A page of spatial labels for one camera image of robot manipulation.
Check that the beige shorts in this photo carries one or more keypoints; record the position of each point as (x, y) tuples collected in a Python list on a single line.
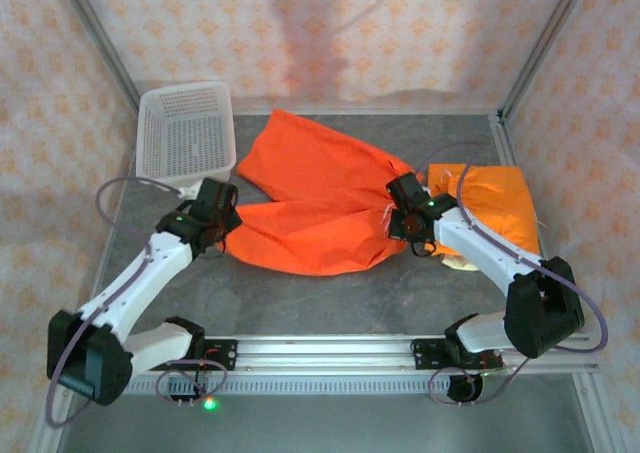
[(457, 264)]

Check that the light orange shorts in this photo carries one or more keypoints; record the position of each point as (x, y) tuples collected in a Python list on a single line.
[(500, 208)]

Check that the red-orange shorts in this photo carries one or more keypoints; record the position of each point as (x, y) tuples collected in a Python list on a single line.
[(310, 213)]

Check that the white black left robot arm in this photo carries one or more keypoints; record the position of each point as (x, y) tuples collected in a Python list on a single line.
[(125, 293)]

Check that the white perforated plastic basket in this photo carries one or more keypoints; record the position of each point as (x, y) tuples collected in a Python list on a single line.
[(185, 133)]

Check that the green indicator light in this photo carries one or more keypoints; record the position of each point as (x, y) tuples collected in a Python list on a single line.
[(209, 403)]

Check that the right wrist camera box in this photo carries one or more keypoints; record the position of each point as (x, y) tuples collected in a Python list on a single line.
[(426, 191)]

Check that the aluminium side rail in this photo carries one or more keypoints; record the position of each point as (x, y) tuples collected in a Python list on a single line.
[(502, 143)]

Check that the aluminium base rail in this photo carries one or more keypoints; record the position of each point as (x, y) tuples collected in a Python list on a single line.
[(325, 355)]

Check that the aluminium frame post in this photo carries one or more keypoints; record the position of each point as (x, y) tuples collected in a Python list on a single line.
[(545, 38), (95, 28)]

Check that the aluminium lower frame bar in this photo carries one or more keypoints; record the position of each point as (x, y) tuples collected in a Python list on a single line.
[(42, 435), (597, 413)]

